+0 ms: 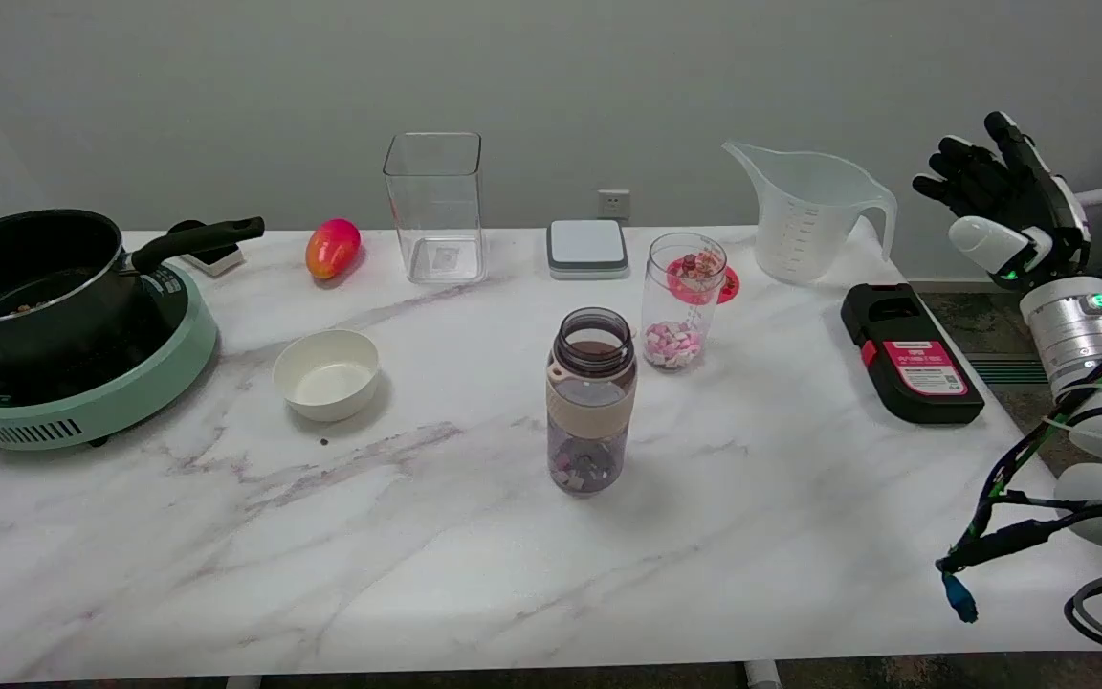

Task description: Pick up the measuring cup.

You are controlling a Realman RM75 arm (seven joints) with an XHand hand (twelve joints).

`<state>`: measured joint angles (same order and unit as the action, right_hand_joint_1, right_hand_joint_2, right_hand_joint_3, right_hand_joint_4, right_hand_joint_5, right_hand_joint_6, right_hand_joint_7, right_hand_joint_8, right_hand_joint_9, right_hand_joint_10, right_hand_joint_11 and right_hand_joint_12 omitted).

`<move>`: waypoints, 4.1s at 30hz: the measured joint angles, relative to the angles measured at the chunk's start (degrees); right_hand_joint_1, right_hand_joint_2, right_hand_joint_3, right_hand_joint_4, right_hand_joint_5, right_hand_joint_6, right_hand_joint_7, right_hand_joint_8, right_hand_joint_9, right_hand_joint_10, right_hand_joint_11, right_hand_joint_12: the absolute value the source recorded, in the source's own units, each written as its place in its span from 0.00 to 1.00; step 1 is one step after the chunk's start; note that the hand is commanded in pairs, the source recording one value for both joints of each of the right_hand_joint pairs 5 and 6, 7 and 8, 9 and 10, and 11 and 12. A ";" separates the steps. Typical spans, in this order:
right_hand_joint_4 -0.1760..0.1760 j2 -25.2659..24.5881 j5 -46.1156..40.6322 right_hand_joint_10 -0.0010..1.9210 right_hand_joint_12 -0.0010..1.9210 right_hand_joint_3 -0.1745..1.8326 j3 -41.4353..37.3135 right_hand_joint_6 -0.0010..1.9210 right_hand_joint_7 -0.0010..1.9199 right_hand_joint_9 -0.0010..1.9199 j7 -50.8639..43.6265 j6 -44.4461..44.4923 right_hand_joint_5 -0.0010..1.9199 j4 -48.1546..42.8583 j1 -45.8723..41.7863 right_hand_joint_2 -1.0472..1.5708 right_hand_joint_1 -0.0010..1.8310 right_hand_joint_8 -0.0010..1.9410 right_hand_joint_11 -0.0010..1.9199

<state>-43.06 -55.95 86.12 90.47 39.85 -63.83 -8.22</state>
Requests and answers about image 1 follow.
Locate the white grey square lid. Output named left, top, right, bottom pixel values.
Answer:
left=546, top=219, right=630, bottom=280

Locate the white round bowl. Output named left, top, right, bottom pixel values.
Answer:
left=273, top=329, right=382, bottom=423

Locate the black box with red label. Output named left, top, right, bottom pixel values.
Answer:
left=840, top=282, right=985, bottom=426

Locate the clear jar with candies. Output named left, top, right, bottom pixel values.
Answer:
left=641, top=233, right=729, bottom=372

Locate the small white black-topped device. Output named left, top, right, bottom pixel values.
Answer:
left=168, top=220, right=246, bottom=278

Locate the tall clear square container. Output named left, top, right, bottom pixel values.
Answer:
left=383, top=132, right=488, bottom=285

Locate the red yellow mango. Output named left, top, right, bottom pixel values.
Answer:
left=305, top=218, right=363, bottom=281

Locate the clear bottle with beige band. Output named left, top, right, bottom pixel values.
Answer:
left=545, top=307, right=639, bottom=496

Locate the red round lid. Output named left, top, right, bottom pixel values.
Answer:
left=666, top=254, right=740, bottom=306

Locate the mint green induction cooker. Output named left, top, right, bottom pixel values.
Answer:
left=0, top=260, right=219, bottom=452

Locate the translucent measuring jug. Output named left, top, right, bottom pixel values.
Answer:
left=722, top=141, right=898, bottom=286

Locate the black saucepan with handle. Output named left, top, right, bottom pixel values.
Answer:
left=0, top=209, right=266, bottom=370

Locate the metal floor grille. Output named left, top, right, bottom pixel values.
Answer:
left=966, top=354, right=1049, bottom=387

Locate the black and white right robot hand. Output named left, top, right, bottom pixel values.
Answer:
left=913, top=111, right=1092, bottom=291

